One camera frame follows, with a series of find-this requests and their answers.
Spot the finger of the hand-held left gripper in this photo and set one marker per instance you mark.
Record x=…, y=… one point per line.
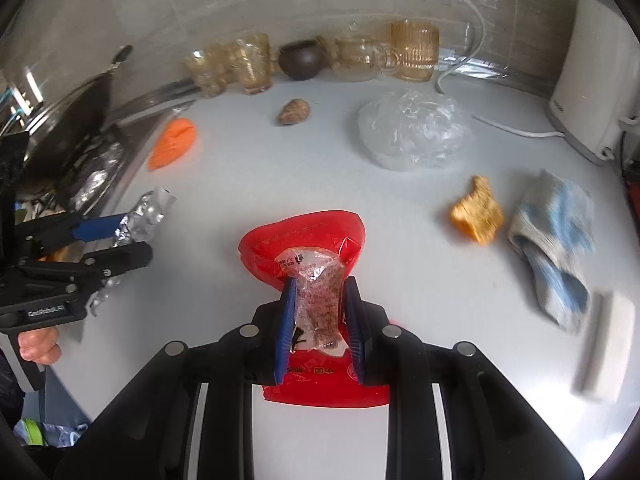
x=95, y=227
x=125, y=257

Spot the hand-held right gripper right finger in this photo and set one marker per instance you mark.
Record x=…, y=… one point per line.
x=352, y=330

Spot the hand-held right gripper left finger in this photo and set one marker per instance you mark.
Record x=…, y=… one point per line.
x=287, y=330

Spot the aluminium foil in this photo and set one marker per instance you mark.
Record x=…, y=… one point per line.
x=147, y=215

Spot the red snack packet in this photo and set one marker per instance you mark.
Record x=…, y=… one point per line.
x=310, y=230

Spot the orange foam fruit net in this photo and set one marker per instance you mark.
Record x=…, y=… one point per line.
x=172, y=142

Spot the orange peel piece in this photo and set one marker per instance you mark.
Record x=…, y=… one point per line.
x=475, y=212

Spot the clear plastic bag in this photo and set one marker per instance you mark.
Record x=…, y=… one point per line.
x=415, y=130

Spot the blue and white towel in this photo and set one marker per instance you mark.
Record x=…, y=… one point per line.
x=550, y=230

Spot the white sponge block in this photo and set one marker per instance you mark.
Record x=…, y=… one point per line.
x=605, y=345

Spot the person's left hand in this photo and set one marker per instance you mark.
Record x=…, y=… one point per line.
x=40, y=345

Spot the stove foil liner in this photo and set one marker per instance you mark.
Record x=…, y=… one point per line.
x=97, y=175

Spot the black wok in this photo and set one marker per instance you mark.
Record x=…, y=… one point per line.
x=75, y=120

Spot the gas stove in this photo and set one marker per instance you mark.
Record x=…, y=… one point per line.
x=145, y=110

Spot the glass wok lid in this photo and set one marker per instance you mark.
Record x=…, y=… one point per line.
x=45, y=90

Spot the small amber glass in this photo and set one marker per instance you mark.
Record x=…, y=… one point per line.
x=207, y=70
x=252, y=65

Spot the dark brown tea cup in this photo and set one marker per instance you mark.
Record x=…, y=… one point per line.
x=300, y=62

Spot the clear glass teapot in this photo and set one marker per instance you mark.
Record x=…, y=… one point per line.
x=357, y=57

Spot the amber ribbed glass mug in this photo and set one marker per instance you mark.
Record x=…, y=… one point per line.
x=414, y=52

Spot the white electric kettle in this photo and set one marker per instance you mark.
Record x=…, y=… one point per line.
x=585, y=85

